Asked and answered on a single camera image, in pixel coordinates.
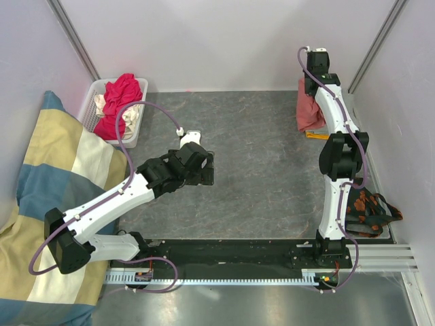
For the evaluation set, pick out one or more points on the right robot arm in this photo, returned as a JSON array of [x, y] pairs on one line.
[[341, 158]]

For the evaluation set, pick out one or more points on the white plastic laundry basket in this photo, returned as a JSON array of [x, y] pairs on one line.
[[89, 120]]

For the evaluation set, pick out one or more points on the aluminium frame post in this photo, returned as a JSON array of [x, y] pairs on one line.
[[73, 37], [377, 43]]

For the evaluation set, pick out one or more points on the floral dark bag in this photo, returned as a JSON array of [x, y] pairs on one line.
[[367, 214]]

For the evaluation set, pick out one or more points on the magenta t shirt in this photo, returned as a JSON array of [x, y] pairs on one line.
[[118, 94]]

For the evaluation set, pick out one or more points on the salmon pink t shirt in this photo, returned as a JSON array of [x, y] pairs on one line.
[[308, 113]]

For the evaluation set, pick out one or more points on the grey slotted cable duct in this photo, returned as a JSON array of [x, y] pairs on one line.
[[119, 276]]

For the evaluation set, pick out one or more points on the cream t shirt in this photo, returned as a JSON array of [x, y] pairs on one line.
[[105, 128]]

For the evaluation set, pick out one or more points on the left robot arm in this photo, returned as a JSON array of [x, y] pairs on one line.
[[73, 236]]

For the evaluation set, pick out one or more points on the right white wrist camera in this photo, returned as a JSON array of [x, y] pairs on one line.
[[309, 49]]

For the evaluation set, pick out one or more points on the right aluminium frame post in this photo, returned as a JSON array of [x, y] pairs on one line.
[[377, 43]]

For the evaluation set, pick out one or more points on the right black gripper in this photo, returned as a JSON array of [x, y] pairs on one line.
[[306, 75]]

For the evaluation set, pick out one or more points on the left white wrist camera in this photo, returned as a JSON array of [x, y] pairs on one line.
[[190, 136]]

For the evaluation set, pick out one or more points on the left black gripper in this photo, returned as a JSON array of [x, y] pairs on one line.
[[204, 176]]

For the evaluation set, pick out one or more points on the left aluminium frame post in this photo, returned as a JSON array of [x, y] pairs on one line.
[[73, 37]]

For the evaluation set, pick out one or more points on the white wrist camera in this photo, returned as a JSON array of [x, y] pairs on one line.
[[190, 136], [309, 49]]

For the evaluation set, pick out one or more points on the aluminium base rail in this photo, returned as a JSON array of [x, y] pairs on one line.
[[386, 258]]

